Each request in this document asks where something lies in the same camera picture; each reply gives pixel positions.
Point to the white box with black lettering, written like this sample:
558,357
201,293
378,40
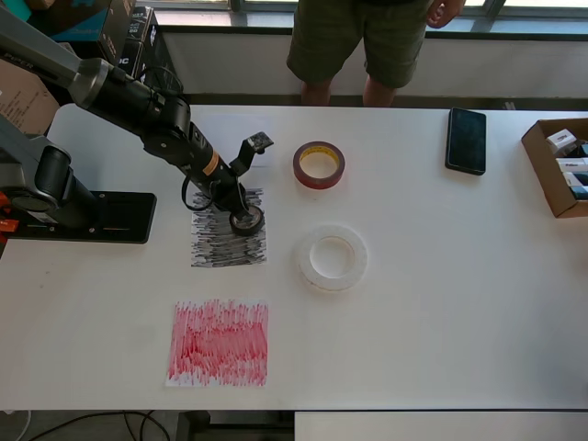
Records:
572,164

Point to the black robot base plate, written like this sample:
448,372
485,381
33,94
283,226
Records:
128,216

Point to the small black tape roll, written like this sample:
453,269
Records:
250,233

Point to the cardboard box with shipping label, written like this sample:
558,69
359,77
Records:
23,101

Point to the plain white paper sheet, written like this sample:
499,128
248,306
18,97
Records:
239,123

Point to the black and white small box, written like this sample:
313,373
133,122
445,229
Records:
576,186

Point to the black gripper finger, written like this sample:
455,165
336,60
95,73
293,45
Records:
236,217
249,212

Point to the black monitor box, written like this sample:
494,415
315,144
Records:
161,55

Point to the red tape roll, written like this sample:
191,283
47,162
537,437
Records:
317,181

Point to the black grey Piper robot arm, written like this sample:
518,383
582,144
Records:
55,59

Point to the person in dark shirt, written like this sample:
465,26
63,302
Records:
344,37

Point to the wide white tape roll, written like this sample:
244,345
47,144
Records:
361,259

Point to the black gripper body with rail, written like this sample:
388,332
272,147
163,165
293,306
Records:
232,195

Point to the small dark box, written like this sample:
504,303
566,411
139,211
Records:
581,150

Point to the teal product box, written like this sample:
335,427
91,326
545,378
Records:
92,27

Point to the dark window frame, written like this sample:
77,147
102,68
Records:
495,7

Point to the black scribbled paper sheet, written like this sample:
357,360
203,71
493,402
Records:
220,248

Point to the red scribbled paper sheet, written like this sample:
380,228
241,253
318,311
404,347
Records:
218,344

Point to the person's left hand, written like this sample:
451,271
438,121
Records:
444,13

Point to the open brown cardboard box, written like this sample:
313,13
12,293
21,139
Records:
542,174

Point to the orange clamp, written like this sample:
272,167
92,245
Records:
7,225

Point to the tall black printed box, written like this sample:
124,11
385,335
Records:
133,41

